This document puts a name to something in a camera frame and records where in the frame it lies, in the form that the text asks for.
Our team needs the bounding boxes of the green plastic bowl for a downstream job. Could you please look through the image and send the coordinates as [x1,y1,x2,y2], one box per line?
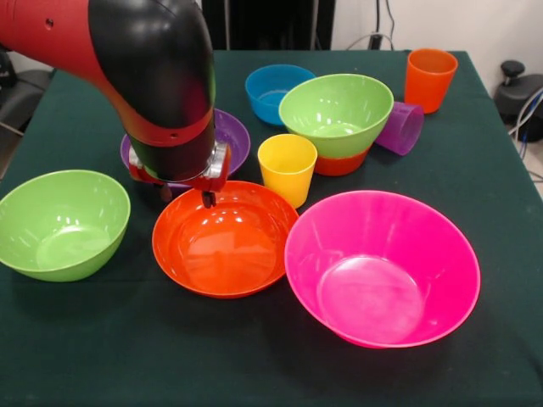
[278,74,395,159]
[0,169,132,283]

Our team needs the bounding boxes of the blue plastic bowl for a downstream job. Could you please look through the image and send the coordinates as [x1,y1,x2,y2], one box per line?
[244,64,317,126]

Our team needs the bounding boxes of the purple plastic cup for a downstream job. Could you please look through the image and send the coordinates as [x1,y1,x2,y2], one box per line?
[375,101,425,157]

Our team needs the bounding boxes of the thin black cable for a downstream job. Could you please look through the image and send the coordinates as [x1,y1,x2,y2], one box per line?
[383,0,398,34]

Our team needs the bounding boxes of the yellow plastic cup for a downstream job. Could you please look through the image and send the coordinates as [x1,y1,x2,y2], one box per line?
[257,133,318,209]

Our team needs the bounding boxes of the small orange plastic bowl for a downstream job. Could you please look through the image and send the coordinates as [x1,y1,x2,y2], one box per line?
[314,146,369,177]

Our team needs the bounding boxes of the dark green tablecloth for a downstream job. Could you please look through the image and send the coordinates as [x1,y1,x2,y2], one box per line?
[0,47,543,407]

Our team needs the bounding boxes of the blue and white cables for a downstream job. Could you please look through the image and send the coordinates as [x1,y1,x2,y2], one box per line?
[507,86,543,148]

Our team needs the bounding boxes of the pink plastic bowl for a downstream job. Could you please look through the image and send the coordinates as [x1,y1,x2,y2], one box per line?
[283,190,482,349]

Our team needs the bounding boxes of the large orange plastic bowl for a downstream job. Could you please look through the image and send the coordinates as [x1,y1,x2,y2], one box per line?
[151,180,300,300]

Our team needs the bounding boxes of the orange plastic cup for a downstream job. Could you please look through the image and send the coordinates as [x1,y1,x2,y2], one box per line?
[403,47,459,114]

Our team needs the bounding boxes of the black chair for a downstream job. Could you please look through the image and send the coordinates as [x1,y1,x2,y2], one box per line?
[0,48,54,137]

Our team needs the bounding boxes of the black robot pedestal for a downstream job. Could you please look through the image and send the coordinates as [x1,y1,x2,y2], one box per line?
[199,0,336,51]

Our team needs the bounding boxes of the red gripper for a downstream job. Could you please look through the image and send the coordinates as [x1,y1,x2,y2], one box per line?
[128,142,233,209]

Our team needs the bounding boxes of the purple plastic bowl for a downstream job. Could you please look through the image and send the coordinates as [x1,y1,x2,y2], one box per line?
[120,109,252,190]

